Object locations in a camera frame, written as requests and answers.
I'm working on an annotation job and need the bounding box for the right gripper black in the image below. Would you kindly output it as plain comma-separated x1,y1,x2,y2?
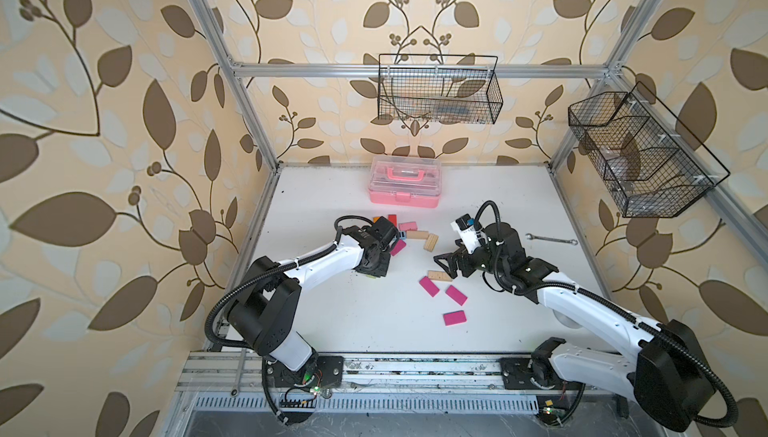
435,237,508,278

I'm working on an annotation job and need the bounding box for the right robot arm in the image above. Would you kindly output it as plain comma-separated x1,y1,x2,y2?
434,200,740,432

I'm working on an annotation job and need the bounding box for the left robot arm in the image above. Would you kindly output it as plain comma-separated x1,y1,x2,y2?
204,215,400,376

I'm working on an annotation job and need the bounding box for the magenta block upper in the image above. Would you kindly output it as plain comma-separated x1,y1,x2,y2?
390,239,406,256

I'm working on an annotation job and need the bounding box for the magenta block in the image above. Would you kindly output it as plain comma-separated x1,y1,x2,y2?
445,285,468,306
390,239,406,256
443,310,467,326
419,276,440,297

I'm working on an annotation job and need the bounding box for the wooden block horizontal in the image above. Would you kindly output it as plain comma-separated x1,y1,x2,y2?
405,230,430,240

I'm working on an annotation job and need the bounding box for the light pink block top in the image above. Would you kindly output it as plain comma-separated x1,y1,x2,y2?
399,221,418,232

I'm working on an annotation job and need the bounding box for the wooden block tilted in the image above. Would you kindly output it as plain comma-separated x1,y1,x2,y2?
423,233,439,252

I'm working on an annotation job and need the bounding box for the magenta block right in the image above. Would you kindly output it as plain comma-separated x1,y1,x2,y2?
445,285,468,306

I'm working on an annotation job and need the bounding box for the wooden dotted block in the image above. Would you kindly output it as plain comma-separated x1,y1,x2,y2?
427,270,453,282

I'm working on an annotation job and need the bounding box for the magenta block middle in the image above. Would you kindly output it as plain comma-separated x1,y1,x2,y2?
419,276,440,297

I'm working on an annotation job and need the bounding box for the pink plastic storage box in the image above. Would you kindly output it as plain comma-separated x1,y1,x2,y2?
368,155,442,208

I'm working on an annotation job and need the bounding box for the silver wrench on table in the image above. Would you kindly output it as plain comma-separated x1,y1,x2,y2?
525,233,579,246

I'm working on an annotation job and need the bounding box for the magenta block bottom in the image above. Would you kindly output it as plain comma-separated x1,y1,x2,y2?
443,310,467,326

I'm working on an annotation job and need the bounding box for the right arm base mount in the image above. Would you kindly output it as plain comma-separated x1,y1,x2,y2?
498,355,581,393

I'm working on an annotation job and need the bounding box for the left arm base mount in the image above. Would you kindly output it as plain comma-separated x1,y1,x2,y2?
266,354,345,395

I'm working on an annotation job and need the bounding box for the black wire basket back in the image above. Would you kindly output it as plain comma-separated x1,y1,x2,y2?
376,52,504,125

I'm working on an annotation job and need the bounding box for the black wire basket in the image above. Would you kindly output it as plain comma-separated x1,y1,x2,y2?
568,81,731,218
376,52,504,125

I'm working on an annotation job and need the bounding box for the black wire basket right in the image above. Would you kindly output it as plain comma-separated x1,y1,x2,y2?
568,81,731,218

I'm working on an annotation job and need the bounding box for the silver wrench on rail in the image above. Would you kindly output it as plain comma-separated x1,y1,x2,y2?
230,348,248,397

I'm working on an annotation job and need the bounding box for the aluminium frame rail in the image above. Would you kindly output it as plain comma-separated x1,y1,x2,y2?
159,352,663,436

